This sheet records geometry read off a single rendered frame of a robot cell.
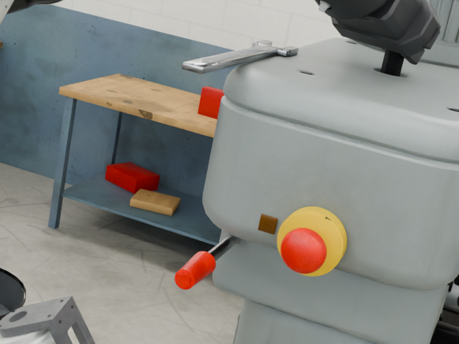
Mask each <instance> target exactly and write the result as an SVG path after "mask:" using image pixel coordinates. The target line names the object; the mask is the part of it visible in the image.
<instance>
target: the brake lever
mask: <svg viewBox="0 0 459 344"><path fill-rule="evenodd" d="M235 244H240V238H237V237H236V236H233V235H231V234H229V235H228V236H227V237H226V238H224V239H223V240H222V241H220V242H219V243H218V244H217V245H216V246H215V247H213V248H212V249H211V250H209V251H208V252H206V251H200V252H198V253H196V254H195V255H194V256H193V257H192V258H191V259H190V260H189V261H188V262H187V263H186V264H185V265H184V266H183V267H182V268H180V269H179V270H178V271H177V272H176V275H175V282H176V285H177V286H178V287H179V288H181V289H190V288H192V287H193V286H194V285H196V284H197V283H198V282H200V281H201V280H203V279H204V278H206V277H207V276H208V275H209V274H211V273H212V272H213V271H214V269H215V267H216V262H215V261H216V260H218V259H219V258H220V257H221V256H223V255H224V254H225V253H226V252H227V251H228V250H229V249H230V248H231V247H233V246H234V245H235Z"/></svg>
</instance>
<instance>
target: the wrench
mask: <svg viewBox="0 0 459 344"><path fill-rule="evenodd" d="M272 43H273V42H271V41H268V40H260V41H257V42H254V43H253V45H252V47H250V48H244V49H241V50H237V51H232V52H228V53H222V54H218V55H213V56H209V57H203V58H200V59H194V60H190V61H185V62H183V64H182V69H183V70H187V71H189V72H194V73H198V74H205V73H208V72H213V71H216V70H220V69H223V68H228V67H232V66H236V65H239V64H242V63H247V62H250V61H255V60H258V59H263V58H265V57H270V56H273V55H279V56H282V57H287V56H289V57H290V56H293V55H297V54H298V48H297V47H293V46H287V47H283V48H279V47H276V46H272Z"/></svg>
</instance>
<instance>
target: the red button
mask: <svg viewBox="0 0 459 344"><path fill-rule="evenodd" d="M281 257H282V259H283V261H284V263H285V264H286V265H287V266H288V267H289V268H290V269H291V270H293V271H295V272H298V273H301V274H310V273H312V272H315V271H316V270H318V269H319V268H320V267H321V266H322V264H323V263H324V261H325V259H326V245H325V243H324V240H323V239H322V238H321V237H320V235H319V234H317V233H316V232H315V231H313V230H311V229H307V228H298V229H294V230H292V231H291V232H289V233H288V234H287V235H286V236H285V237H284V239H283V240H282V243H281Z"/></svg>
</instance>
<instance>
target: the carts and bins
mask: <svg viewBox="0 0 459 344"><path fill-rule="evenodd" d="M24 292H25V299H26V289H25V286H24V285H23V283H22V282H21V281H20V280H19V279H18V277H16V276H14V275H13V274H12V273H10V272H8V271H7V270H4V269H2V268H0V321H1V319H3V318H4V317H5V316H6V315H7V314H8V313H10V312H12V311H13V310H16V309H18V308H20V307H22V306H23V305H24V303H25V299H24Z"/></svg>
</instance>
